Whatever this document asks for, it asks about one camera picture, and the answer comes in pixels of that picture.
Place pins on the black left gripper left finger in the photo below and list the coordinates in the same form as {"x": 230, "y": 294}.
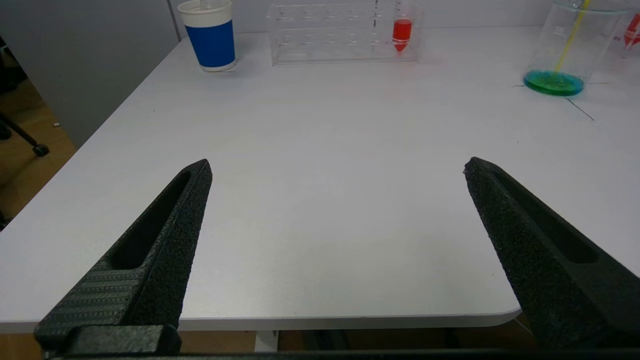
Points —
{"x": 160, "y": 270}

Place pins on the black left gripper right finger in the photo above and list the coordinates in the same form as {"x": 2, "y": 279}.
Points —
{"x": 550, "y": 270}

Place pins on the clear glass beaker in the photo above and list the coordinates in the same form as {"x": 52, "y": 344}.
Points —
{"x": 555, "y": 82}

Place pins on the white-labelled red pigment test tube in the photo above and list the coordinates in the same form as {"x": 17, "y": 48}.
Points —
{"x": 633, "y": 32}

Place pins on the white table leg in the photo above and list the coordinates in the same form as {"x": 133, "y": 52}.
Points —
{"x": 266, "y": 341}

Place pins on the black metal stool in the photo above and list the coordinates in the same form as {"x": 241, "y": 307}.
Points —
{"x": 22, "y": 134}

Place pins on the white paper cup blue sleeve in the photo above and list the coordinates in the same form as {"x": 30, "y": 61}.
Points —
{"x": 212, "y": 45}

